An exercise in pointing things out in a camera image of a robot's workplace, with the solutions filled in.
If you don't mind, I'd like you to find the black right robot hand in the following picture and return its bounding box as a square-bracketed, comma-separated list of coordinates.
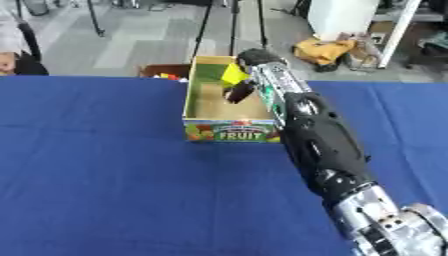
[222, 47, 289, 105]

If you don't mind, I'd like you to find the yellow soft block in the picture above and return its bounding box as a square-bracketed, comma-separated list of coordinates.
[218, 62, 252, 89]

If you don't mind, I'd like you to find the cardboard box with fruit print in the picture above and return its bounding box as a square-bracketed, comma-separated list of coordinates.
[180, 55, 286, 144]

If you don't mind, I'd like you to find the brown cardboard box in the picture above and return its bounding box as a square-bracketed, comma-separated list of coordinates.
[136, 63, 195, 83]

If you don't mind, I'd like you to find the black tripod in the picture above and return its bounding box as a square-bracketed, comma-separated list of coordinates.
[189, 0, 272, 62]

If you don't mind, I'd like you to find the yellow bag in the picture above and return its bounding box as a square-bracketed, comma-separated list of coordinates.
[290, 37, 359, 73]

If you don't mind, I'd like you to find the colourful toys pile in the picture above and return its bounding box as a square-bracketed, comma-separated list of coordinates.
[150, 72, 191, 83]

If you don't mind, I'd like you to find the white board panel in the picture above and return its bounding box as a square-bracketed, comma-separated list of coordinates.
[306, 0, 382, 43]

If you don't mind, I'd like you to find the black stand leg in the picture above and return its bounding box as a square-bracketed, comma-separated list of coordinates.
[85, 0, 107, 38]

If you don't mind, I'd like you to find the person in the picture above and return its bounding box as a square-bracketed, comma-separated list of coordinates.
[0, 19, 32, 76]

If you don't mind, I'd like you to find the white slanted post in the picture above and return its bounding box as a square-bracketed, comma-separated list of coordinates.
[376, 0, 424, 70]

